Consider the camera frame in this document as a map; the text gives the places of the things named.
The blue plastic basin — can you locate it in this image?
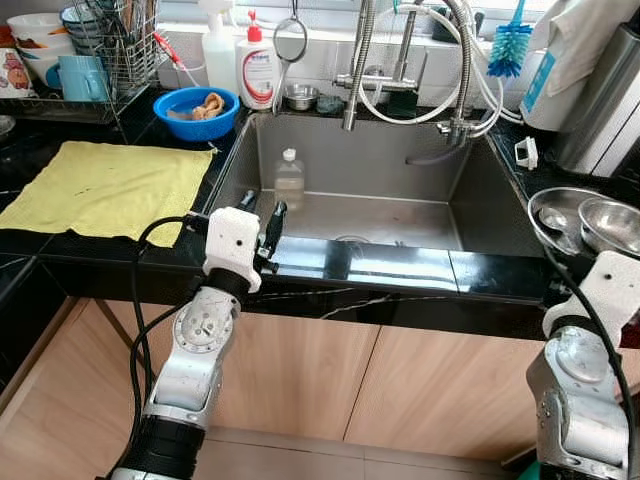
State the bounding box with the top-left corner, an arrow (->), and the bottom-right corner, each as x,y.
152,85 -> 242,143

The red handled tool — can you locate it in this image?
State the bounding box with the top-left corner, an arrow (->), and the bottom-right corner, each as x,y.
151,29 -> 187,72

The dark green sponge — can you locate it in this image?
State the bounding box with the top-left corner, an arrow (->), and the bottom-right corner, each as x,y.
387,89 -> 420,114

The blue bottle brush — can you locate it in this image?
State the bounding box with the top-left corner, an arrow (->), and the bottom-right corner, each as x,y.
486,0 -> 535,80

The yellow cloth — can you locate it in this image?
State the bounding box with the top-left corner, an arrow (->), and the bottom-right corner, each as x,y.
0,139 -> 217,249

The wide steel bowl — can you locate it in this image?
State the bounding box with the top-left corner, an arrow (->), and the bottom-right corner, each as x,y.
526,186 -> 612,257

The small steel bowl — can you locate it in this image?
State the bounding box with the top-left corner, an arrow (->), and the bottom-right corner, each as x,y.
282,83 -> 322,113

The grey blue bowl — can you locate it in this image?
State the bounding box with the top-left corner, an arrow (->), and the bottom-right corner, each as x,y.
59,4 -> 107,53

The white soap bottle red pump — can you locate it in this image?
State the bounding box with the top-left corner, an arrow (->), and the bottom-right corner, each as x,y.
235,9 -> 282,112

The steel spoon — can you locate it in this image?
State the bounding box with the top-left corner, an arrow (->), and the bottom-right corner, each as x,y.
539,204 -> 572,234

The stainless steel sink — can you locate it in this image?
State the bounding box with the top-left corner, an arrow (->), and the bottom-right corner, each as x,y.
204,107 -> 547,257

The white water hose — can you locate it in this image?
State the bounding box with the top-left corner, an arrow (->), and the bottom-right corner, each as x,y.
357,3 -> 523,128

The white water purifier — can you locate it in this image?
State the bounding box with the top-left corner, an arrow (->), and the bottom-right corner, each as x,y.
519,0 -> 627,132

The patterned cup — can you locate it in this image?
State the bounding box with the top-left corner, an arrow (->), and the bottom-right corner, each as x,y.
0,47 -> 37,100

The light wood sink cabinet door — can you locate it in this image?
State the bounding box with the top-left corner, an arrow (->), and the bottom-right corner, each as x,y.
0,297 -> 382,447
344,324 -> 547,462

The white spray bottle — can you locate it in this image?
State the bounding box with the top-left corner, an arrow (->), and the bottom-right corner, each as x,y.
196,0 -> 240,94

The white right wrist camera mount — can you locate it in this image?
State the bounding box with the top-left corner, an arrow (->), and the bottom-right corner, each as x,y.
544,249 -> 640,347

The clear bottle white cap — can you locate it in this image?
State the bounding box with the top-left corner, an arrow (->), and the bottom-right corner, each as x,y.
273,147 -> 307,212

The metal mesh strainer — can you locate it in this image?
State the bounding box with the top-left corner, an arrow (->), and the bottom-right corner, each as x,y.
271,0 -> 310,91

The white bowl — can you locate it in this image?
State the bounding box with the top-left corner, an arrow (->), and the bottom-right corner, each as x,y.
4,11 -> 72,63

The tan sponge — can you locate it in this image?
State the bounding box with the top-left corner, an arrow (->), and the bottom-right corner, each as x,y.
184,91 -> 227,122

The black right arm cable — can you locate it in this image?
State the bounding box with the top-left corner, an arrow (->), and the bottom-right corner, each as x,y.
538,234 -> 640,473

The wire dish rack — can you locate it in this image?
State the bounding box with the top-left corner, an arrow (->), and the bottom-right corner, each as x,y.
0,0 -> 162,123

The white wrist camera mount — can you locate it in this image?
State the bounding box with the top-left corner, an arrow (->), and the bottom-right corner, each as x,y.
544,249 -> 640,347
203,206 -> 264,294

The white cloth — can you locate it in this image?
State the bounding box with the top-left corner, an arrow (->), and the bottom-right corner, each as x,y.
544,0 -> 627,97

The grey green scouring pad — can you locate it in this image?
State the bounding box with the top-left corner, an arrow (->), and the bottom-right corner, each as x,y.
315,94 -> 347,115

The blue mug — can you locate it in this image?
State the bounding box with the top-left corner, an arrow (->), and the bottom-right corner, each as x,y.
56,54 -> 110,104

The corrugated steel hose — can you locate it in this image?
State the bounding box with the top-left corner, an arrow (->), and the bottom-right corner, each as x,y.
419,0 -> 483,142

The steel faucet with spring spout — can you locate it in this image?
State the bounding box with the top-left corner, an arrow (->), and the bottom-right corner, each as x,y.
334,0 -> 422,132

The deep steel bowl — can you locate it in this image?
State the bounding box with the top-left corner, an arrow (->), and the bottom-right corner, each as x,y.
577,196 -> 640,257

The stainless steel knife block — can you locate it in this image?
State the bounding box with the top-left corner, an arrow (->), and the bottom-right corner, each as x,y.
556,24 -> 640,177

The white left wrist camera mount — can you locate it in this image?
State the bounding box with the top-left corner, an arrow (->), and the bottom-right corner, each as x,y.
203,206 -> 264,294

